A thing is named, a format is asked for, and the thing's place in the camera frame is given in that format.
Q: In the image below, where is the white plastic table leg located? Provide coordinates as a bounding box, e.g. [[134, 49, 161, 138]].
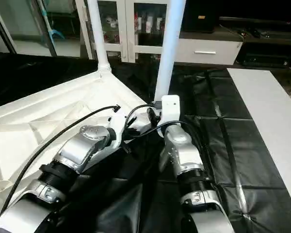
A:
[[87, 0, 113, 77], [153, 0, 188, 103]]

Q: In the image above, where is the white plastic table top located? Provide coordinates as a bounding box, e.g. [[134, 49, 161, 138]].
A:
[[0, 69, 160, 212]]

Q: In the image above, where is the black work mat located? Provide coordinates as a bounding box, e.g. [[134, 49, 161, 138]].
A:
[[0, 52, 291, 233]]

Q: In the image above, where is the white drawer unit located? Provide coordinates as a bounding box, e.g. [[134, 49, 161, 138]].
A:
[[174, 38, 244, 67]]

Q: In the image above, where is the white glass-door cabinet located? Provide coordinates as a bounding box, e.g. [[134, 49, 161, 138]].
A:
[[75, 0, 188, 64]]

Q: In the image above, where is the black box with yellow label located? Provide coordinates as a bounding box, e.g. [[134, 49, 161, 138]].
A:
[[183, 0, 220, 33]]

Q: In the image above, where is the white flat panel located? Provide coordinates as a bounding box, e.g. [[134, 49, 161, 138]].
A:
[[226, 68, 291, 220]]

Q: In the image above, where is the blue metal stand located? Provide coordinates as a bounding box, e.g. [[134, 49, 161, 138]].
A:
[[43, 0, 67, 43]]

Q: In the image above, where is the dark wooden TV bench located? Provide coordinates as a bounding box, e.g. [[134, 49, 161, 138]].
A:
[[219, 17, 291, 68]]

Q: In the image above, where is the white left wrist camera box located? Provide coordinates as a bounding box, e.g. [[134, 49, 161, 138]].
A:
[[106, 109, 130, 149]]

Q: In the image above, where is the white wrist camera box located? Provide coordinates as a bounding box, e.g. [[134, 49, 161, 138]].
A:
[[106, 109, 130, 149], [157, 95, 181, 139]]

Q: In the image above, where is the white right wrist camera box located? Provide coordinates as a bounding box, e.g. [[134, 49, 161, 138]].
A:
[[157, 95, 181, 139]]

